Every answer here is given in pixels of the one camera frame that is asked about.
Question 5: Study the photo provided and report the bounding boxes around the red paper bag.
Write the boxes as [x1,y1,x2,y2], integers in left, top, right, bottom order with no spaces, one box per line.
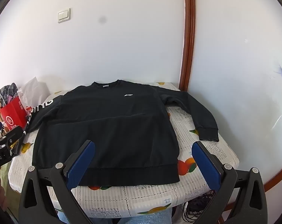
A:
[0,97,27,131]

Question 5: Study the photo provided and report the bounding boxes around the white plastic bag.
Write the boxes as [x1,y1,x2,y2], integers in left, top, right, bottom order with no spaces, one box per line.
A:
[17,77,49,112]

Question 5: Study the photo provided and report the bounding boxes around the wooden door frame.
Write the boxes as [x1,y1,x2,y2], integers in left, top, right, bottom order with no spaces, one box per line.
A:
[178,0,196,91]

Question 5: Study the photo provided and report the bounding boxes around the black cables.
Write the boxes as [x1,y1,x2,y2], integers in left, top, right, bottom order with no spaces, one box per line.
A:
[182,190,218,223]

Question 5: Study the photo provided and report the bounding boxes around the person's leg in jeans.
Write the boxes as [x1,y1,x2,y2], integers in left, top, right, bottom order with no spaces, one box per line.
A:
[119,209,173,224]

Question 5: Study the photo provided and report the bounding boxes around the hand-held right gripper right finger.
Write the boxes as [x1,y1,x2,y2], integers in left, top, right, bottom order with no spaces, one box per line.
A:
[192,141,272,224]

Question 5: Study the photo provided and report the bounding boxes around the fruit print lace tablecloth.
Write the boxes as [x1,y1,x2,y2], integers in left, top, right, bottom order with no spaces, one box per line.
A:
[9,82,239,218]

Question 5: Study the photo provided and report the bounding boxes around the black sweatshirt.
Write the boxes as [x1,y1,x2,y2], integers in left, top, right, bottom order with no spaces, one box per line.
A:
[27,80,219,187]

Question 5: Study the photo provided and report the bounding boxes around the wooden baseboard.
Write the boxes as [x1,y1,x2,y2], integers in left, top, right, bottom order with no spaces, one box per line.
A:
[215,164,282,224]

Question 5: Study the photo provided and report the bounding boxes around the white light switch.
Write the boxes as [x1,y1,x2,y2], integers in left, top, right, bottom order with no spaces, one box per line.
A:
[57,8,71,24]

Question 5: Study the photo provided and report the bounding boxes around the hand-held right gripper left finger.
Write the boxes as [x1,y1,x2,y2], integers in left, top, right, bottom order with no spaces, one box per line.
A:
[18,140,96,224]

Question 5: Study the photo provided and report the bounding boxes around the grey checked cloth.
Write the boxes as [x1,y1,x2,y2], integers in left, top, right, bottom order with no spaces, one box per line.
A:
[0,83,21,109]

